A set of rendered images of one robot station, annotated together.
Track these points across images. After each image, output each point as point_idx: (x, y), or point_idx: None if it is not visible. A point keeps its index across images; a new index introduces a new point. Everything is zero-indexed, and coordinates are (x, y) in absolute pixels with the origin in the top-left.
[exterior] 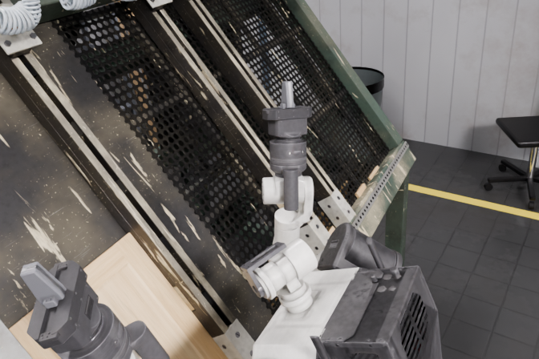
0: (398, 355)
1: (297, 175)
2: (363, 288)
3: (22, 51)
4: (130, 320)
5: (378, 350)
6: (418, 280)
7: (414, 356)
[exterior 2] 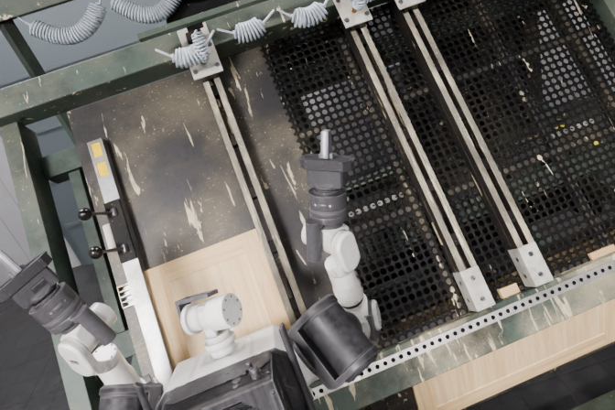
0: None
1: (314, 229)
2: (238, 370)
3: (208, 77)
4: None
5: None
6: (262, 393)
7: None
